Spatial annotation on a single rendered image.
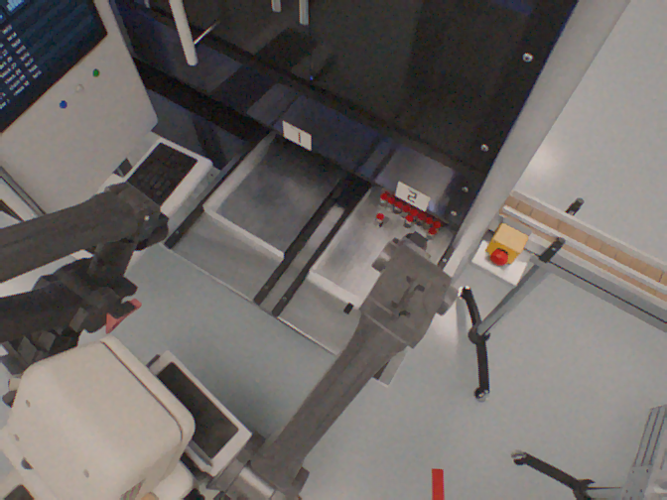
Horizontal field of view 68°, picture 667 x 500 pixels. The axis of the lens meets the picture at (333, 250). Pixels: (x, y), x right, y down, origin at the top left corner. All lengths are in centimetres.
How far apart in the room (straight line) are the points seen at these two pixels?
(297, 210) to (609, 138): 208
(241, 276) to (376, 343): 76
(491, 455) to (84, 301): 165
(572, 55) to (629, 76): 261
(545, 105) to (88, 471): 84
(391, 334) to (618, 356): 195
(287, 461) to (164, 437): 17
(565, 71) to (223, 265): 88
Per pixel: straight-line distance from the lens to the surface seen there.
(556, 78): 88
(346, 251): 130
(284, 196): 138
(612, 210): 279
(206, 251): 133
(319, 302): 124
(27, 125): 137
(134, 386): 77
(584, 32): 83
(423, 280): 60
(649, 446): 183
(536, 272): 155
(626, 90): 336
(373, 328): 57
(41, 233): 72
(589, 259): 141
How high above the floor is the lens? 204
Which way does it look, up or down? 63 degrees down
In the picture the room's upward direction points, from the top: 3 degrees clockwise
